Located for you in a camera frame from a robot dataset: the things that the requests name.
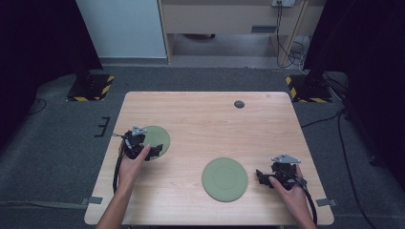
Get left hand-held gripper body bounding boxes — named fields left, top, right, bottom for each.
left=121, top=125, right=148, bottom=160

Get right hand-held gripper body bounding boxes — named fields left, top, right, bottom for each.
left=267, top=154, right=309, bottom=191

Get small green plate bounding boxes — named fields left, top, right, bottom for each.
left=139, top=125, right=172, bottom=158

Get large green plate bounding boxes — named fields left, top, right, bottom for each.
left=201, top=156, right=249, bottom=203

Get person's right hand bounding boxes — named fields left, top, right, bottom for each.
left=267, top=164, right=313, bottom=219

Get person's left hand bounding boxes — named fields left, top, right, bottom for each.
left=117, top=143, right=152, bottom=193

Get grey tape strip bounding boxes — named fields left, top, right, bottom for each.
left=316, top=198, right=339, bottom=208
left=79, top=196, right=104, bottom=206

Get black stand base yellow stripes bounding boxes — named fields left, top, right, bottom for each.
left=66, top=65, right=116, bottom=103
left=285, top=71, right=333, bottom=104

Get white panel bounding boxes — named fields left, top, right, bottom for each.
left=75, top=0, right=168, bottom=59

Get dark curtain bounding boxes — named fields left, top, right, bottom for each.
left=0, top=0, right=103, bottom=151
left=304, top=0, right=405, bottom=189

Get light wooden desk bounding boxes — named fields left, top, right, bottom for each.
left=158, top=0, right=329, bottom=67

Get grey power strip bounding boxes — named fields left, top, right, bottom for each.
left=270, top=0, right=296, bottom=8

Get left hand-held gripper black cable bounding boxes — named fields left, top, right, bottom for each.
left=112, top=132, right=128, bottom=195

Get hand-held gripper black cable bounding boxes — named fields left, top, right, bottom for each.
left=112, top=132, right=128, bottom=195
left=280, top=168, right=319, bottom=227

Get right hand-held gripper black cable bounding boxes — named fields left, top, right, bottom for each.
left=280, top=168, right=319, bottom=227

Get black floor cable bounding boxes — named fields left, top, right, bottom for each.
left=337, top=109, right=372, bottom=229
left=300, top=109, right=347, bottom=129
left=28, top=97, right=48, bottom=116

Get long grey floor strap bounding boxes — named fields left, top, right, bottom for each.
left=0, top=199, right=89, bottom=211

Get white cable bundle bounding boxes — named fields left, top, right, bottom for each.
left=289, top=35, right=311, bottom=73

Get black power cable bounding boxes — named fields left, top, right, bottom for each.
left=275, top=1, right=300, bottom=69

